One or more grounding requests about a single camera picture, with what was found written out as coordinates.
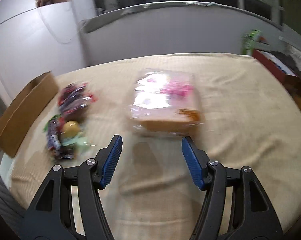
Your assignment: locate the snickers chocolate bar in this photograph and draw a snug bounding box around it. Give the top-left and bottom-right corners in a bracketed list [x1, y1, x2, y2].
[46, 118, 61, 154]

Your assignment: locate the red snack packet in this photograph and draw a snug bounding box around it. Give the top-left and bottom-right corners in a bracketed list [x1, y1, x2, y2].
[58, 82, 98, 122]

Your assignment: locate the brown cardboard box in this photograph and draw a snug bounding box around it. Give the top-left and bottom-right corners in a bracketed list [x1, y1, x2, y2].
[0, 72, 59, 158]

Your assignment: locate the red storage box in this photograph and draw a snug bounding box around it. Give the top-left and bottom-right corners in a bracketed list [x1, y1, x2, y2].
[252, 49, 298, 87]

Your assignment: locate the wrapped bread loaf package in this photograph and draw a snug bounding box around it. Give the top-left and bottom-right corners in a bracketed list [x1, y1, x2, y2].
[126, 68, 204, 136]

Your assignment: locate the green snack bag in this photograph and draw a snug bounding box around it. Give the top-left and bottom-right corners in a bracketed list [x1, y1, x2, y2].
[242, 30, 262, 56]

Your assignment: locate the grey window sill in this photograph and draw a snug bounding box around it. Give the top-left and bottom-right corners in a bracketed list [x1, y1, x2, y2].
[82, 1, 283, 33]

